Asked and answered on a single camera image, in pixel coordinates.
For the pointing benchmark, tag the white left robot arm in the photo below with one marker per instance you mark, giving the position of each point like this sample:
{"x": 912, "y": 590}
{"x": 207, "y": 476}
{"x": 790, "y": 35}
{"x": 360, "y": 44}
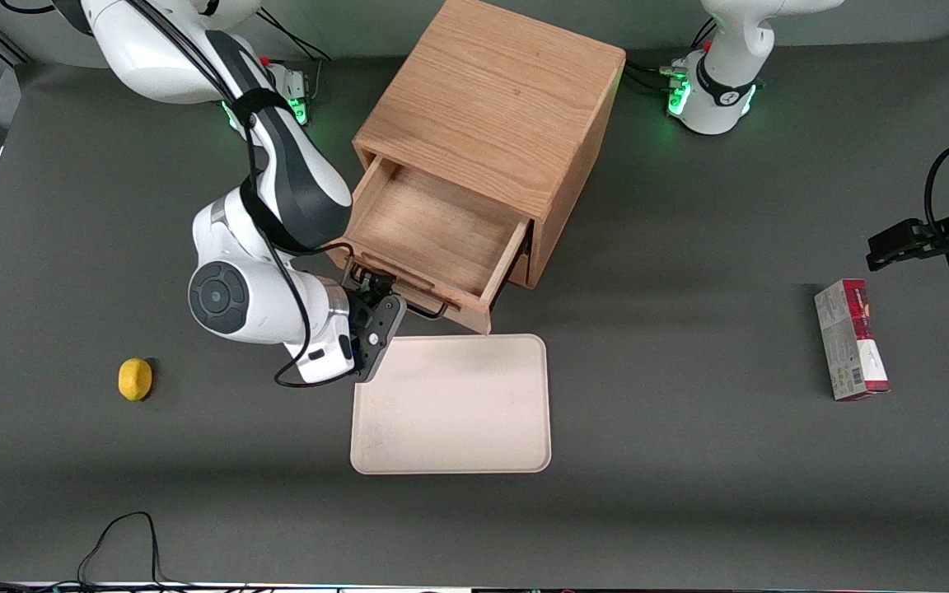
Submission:
{"x": 722, "y": 91}

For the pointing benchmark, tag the grey and red carton box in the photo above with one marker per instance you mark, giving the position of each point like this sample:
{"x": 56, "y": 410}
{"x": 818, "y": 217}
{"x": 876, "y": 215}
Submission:
{"x": 849, "y": 346}

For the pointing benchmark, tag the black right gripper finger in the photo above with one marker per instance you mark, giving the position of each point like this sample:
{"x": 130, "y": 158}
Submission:
{"x": 384, "y": 284}
{"x": 359, "y": 276}

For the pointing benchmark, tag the yellow lemon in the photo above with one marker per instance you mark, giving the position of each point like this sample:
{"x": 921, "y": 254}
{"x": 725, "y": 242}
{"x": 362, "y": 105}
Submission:
{"x": 135, "y": 380}

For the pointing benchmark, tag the oak wooden cabinet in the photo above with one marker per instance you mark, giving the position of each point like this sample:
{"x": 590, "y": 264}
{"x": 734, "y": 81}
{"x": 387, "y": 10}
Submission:
{"x": 491, "y": 91}

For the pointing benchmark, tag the oak wooden drawer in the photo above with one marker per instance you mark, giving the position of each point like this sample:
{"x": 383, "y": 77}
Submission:
{"x": 433, "y": 222}
{"x": 521, "y": 273}

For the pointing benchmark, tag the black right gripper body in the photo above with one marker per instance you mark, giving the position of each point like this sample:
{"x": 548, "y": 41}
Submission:
{"x": 366, "y": 295}

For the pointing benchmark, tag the beige plastic tray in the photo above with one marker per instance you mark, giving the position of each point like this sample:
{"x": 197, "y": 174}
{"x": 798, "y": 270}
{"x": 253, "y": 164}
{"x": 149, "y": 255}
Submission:
{"x": 458, "y": 403}

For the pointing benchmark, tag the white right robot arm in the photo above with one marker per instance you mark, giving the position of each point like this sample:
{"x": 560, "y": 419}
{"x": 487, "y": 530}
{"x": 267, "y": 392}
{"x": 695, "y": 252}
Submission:
{"x": 260, "y": 288}

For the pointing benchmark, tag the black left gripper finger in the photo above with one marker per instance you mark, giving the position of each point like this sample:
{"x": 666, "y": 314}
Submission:
{"x": 915, "y": 254}
{"x": 903, "y": 237}

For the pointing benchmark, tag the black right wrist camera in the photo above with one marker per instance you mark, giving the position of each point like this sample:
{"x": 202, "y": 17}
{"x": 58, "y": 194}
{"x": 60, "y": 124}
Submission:
{"x": 376, "y": 346}

